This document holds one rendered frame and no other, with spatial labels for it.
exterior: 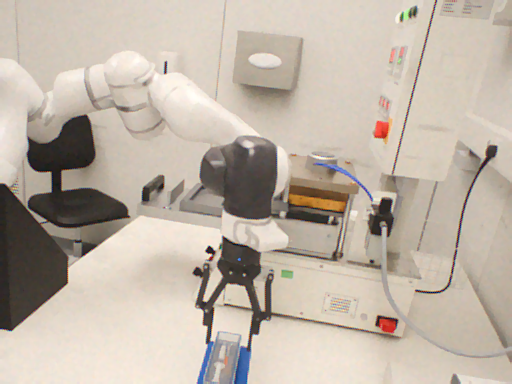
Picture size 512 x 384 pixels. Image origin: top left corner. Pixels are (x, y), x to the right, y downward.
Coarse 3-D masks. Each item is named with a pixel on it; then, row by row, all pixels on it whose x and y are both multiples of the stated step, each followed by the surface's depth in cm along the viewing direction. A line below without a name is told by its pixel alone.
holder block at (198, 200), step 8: (200, 184) 145; (192, 192) 137; (200, 192) 143; (208, 192) 144; (184, 200) 129; (192, 200) 134; (200, 200) 136; (208, 200) 131; (216, 200) 132; (224, 200) 134; (184, 208) 129; (192, 208) 129; (200, 208) 128; (208, 208) 128; (216, 208) 127
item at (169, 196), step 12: (180, 180) 141; (156, 192) 142; (168, 192) 131; (180, 192) 142; (144, 204) 131; (156, 204) 132; (168, 204) 132; (156, 216) 130; (168, 216) 130; (180, 216) 129; (192, 216) 128; (204, 216) 128; (216, 216) 128; (216, 228) 128
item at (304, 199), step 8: (296, 192) 124; (304, 192) 125; (312, 192) 125; (320, 192) 126; (328, 192) 127; (336, 192) 128; (288, 200) 123; (296, 200) 122; (304, 200) 122; (312, 200) 122; (320, 200) 121; (328, 200) 121; (336, 200) 121; (344, 200) 122; (288, 208) 123; (296, 208) 123; (304, 208) 123; (312, 208) 122; (320, 208) 122; (328, 208) 121; (336, 208) 121; (344, 208) 121; (336, 216) 122
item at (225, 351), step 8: (216, 336) 108; (224, 336) 108; (232, 336) 108; (240, 336) 109; (216, 344) 105; (224, 344) 105; (232, 344) 105; (216, 352) 102; (224, 352) 102; (232, 352) 103; (216, 360) 100; (224, 360) 100; (232, 360) 100; (208, 368) 97; (216, 368) 97; (224, 368) 97; (232, 368) 98; (208, 376) 95; (216, 376) 95; (224, 376) 95; (232, 376) 95
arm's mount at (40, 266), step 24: (0, 192) 98; (0, 216) 100; (24, 216) 106; (0, 240) 102; (24, 240) 108; (48, 240) 118; (0, 264) 104; (24, 264) 109; (48, 264) 120; (0, 288) 106; (24, 288) 111; (48, 288) 122; (0, 312) 108; (24, 312) 113
